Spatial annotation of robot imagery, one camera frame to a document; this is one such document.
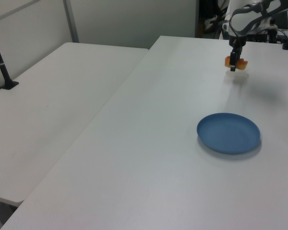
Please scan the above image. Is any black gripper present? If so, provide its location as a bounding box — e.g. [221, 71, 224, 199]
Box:
[228, 35, 247, 72]

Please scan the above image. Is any orange braided bread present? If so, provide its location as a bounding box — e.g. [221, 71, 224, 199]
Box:
[224, 55, 249, 70]

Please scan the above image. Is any black electronics box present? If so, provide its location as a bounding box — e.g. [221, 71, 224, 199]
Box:
[246, 33, 277, 44]

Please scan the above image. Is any white shoe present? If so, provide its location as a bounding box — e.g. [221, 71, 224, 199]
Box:
[203, 14, 223, 34]

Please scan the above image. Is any blue round plate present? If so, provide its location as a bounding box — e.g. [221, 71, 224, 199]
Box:
[196, 112, 262, 154]

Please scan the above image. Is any black pole with white band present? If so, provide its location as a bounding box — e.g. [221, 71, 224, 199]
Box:
[0, 23, 20, 90]

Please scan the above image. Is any aluminium partition post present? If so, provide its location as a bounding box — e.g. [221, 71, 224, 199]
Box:
[62, 0, 80, 44]

